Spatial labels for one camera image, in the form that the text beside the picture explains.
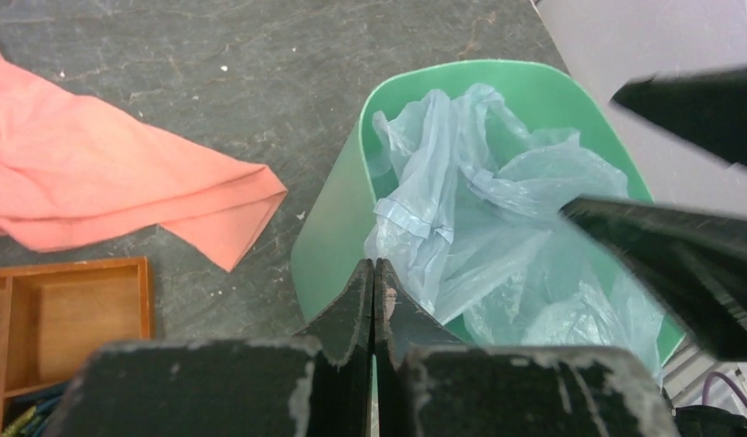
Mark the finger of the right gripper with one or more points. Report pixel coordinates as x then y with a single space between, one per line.
707 109
693 264

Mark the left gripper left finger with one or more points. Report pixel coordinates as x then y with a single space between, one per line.
316 382

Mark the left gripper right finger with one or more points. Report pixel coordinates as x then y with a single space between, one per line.
430 383

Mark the green trash bin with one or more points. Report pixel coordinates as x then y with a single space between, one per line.
331 241

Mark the blue plastic trash bag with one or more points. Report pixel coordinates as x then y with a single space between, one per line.
473 228

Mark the orange compartment tray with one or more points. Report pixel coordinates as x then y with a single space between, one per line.
53 316

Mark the black green bag roll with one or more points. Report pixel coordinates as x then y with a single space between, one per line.
28 413

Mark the pink cloth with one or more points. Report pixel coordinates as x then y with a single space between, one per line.
75 170

